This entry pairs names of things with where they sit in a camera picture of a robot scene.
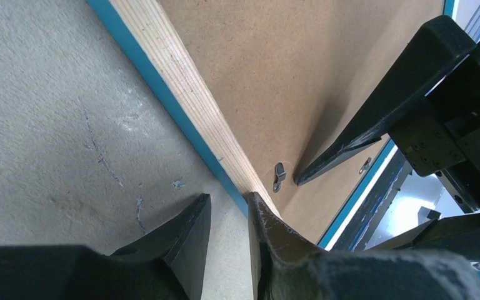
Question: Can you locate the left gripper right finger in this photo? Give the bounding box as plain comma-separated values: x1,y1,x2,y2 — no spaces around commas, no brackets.
247,192,480,299

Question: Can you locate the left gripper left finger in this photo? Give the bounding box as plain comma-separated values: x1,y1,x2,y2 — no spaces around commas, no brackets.
0,194,211,299

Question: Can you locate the brown backing board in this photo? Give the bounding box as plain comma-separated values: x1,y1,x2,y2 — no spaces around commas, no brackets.
161,1,444,243

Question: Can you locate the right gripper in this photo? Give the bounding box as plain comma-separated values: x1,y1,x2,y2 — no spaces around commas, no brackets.
294,15,480,261

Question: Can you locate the blue wooden picture frame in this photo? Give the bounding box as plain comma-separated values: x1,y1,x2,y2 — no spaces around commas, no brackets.
86,0,457,250

